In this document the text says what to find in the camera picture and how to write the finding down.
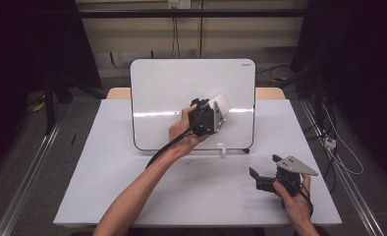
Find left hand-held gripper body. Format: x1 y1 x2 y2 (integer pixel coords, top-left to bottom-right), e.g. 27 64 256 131
189 99 228 138

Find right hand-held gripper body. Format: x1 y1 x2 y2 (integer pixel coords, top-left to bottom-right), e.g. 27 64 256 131
272 155 319 199

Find white whiteboard eraser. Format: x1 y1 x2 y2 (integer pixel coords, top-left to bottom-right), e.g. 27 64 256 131
208 94 231 116

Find white whiteboard with black frame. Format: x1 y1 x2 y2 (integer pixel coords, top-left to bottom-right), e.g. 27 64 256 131
130 58 257 152

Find person's left hand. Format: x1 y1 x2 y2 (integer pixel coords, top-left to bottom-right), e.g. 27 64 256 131
167 103 212 157

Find person's right hand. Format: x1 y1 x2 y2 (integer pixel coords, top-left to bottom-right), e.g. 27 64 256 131
272 174 314 226

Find black metal stand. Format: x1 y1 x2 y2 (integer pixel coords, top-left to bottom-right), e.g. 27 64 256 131
278 62 327 141
42 73 107 136

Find light wooden table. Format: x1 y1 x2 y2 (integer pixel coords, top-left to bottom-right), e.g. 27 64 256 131
106 87 286 100

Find black horizontal beam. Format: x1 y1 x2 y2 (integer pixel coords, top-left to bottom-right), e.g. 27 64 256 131
78 9 308 19

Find black curtain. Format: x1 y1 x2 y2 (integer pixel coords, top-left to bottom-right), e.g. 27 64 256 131
290 0 387 190
0 0 102 171

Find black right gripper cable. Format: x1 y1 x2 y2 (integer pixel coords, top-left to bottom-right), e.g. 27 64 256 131
298 183 314 218

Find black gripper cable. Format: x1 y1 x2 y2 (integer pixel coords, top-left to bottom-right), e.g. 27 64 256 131
298 183 314 218
145 107 206 170

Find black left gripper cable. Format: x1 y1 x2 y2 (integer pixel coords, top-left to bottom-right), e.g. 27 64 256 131
145 107 206 170

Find white cable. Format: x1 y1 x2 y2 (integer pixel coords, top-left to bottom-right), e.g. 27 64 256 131
321 103 365 176

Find metal floor rail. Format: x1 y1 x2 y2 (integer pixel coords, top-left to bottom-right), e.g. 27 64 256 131
300 99 386 236
0 120 63 236

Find black hanging cables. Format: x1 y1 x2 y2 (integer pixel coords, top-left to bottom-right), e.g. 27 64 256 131
171 8 181 59

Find black floor cable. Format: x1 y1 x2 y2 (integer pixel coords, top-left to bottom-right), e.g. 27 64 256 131
255 64 293 75

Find white wall socket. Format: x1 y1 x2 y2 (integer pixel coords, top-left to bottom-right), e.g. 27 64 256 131
167 0 193 10

